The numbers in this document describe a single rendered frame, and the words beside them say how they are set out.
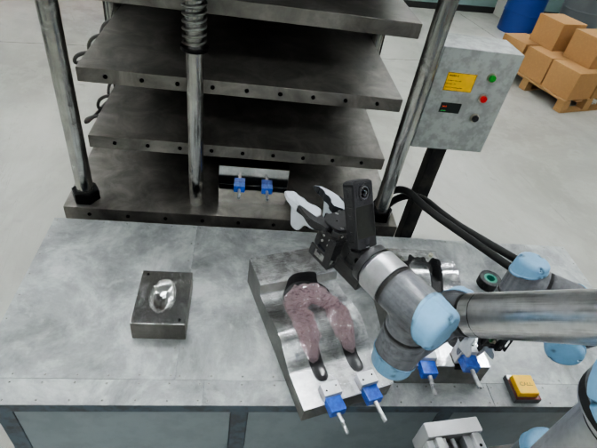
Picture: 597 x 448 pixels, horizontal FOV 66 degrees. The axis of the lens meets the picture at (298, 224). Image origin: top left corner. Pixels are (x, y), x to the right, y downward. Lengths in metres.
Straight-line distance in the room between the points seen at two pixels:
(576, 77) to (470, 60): 4.10
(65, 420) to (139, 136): 0.95
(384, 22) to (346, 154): 0.49
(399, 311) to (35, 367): 1.02
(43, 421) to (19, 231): 1.69
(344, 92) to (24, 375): 1.29
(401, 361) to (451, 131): 1.29
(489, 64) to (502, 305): 1.21
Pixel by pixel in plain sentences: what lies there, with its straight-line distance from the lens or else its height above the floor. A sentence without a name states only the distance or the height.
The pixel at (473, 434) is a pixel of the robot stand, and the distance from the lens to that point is 1.19.
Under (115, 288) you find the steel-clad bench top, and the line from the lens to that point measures 1.56.
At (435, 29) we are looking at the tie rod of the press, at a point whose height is 1.55.
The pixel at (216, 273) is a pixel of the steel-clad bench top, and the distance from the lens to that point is 1.57.
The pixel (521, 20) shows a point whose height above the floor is 0.23.
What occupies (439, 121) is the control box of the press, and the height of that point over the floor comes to 1.19.
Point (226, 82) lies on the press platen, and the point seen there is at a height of 1.29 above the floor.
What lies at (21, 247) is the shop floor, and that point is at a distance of 2.98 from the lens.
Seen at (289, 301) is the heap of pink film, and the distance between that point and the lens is 1.39.
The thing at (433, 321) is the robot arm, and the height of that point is 1.46.
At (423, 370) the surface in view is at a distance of 1.34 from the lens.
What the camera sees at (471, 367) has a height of 0.93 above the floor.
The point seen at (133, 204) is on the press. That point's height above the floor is 0.79.
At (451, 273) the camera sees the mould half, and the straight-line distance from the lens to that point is 1.59.
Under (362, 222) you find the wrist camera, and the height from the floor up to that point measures 1.49.
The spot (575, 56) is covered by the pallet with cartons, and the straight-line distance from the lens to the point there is 6.19.
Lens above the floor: 1.95
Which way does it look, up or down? 40 degrees down
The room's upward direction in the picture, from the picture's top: 10 degrees clockwise
